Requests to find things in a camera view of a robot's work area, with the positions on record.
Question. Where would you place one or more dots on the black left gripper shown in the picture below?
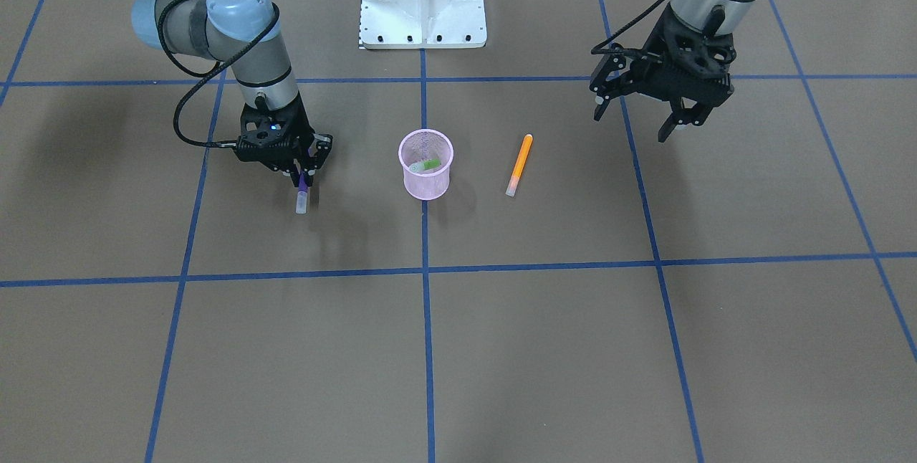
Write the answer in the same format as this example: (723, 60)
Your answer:
(660, 67)

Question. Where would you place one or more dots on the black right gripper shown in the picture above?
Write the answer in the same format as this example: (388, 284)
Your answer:
(299, 129)

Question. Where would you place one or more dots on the purple marker pen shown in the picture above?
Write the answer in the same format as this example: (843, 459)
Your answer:
(306, 179)

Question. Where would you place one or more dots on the orange marker pen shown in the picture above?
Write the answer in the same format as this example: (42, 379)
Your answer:
(519, 165)

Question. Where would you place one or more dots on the green marker pen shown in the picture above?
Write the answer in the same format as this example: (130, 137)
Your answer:
(423, 166)

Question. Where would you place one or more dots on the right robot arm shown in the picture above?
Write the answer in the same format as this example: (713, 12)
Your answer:
(205, 38)

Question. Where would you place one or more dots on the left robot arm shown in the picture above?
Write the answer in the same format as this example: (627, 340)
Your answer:
(691, 13)

